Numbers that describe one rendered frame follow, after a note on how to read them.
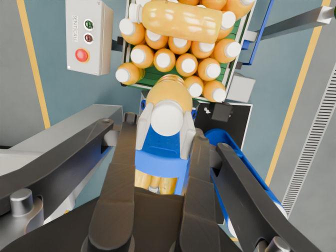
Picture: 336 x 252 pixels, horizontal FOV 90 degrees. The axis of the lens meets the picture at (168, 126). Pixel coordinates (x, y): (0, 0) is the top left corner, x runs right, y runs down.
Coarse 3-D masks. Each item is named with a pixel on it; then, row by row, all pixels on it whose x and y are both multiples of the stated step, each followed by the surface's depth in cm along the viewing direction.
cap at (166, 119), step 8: (160, 104) 19; (168, 104) 19; (152, 112) 19; (160, 112) 19; (168, 112) 19; (176, 112) 19; (152, 120) 19; (160, 120) 19; (168, 120) 19; (176, 120) 19; (160, 128) 20; (168, 128) 20; (176, 128) 20
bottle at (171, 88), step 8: (160, 80) 29; (168, 80) 25; (176, 80) 27; (152, 88) 25; (160, 88) 23; (168, 88) 23; (176, 88) 23; (184, 88) 25; (152, 96) 23; (160, 96) 22; (168, 96) 22; (176, 96) 22; (184, 96) 23; (176, 104) 21; (184, 104) 22
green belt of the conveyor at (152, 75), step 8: (232, 32) 65; (152, 48) 68; (168, 48) 67; (176, 56) 68; (224, 64) 69; (152, 72) 71; (160, 72) 71; (168, 72) 71; (176, 72) 71; (224, 72) 70; (144, 80) 72; (152, 80) 72; (144, 88) 74
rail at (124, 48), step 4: (128, 0) 55; (128, 4) 56; (128, 8) 57; (128, 12) 57; (128, 16) 58; (124, 40) 60; (124, 44) 60; (124, 48) 61; (124, 52) 62; (124, 56) 62; (124, 60) 63
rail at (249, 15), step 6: (252, 6) 55; (246, 18) 58; (246, 24) 57; (246, 30) 57; (240, 36) 60; (240, 42) 59; (234, 60) 61; (234, 66) 62; (228, 78) 64; (228, 84) 64
